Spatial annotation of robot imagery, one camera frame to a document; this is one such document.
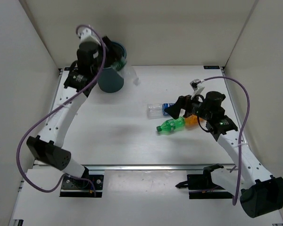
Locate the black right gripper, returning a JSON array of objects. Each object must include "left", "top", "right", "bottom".
[{"left": 165, "top": 91, "right": 211, "bottom": 121}]

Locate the clear bottle green label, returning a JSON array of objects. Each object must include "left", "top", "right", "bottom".
[{"left": 116, "top": 62, "right": 140, "bottom": 86}]

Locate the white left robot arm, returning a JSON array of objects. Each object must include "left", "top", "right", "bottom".
[{"left": 26, "top": 36, "right": 127, "bottom": 188}]

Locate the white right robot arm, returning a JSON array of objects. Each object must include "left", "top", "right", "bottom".
[{"left": 165, "top": 91, "right": 283, "bottom": 218}]

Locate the dark teal plastic bin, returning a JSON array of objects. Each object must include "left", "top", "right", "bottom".
[{"left": 97, "top": 41, "right": 127, "bottom": 93}]

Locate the orange plastic drink bottle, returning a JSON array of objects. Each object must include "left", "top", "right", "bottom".
[{"left": 184, "top": 115, "right": 203, "bottom": 129}]

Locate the green plastic soda bottle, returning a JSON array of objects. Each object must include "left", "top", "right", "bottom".
[{"left": 156, "top": 117, "right": 185, "bottom": 135}]

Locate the clear bottle blue label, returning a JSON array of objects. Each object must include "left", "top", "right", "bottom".
[{"left": 146, "top": 103, "right": 174, "bottom": 119}]

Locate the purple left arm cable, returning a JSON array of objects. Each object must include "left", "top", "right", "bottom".
[{"left": 16, "top": 24, "right": 107, "bottom": 198}]

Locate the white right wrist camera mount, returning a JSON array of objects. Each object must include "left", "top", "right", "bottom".
[{"left": 190, "top": 79, "right": 204, "bottom": 98}]

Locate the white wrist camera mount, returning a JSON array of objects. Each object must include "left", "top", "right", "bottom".
[
  {"left": 190, "top": 79, "right": 204, "bottom": 98},
  {"left": 76, "top": 25, "right": 101, "bottom": 45}
]

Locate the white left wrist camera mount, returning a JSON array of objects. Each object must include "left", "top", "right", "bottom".
[{"left": 76, "top": 25, "right": 101, "bottom": 45}]

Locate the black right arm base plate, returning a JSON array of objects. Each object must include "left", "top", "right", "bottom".
[{"left": 175, "top": 174, "right": 232, "bottom": 200}]

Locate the aluminium front table rail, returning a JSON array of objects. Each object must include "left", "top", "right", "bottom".
[{"left": 33, "top": 164, "right": 241, "bottom": 171}]

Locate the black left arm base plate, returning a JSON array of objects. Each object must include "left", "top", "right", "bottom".
[{"left": 59, "top": 174, "right": 104, "bottom": 198}]

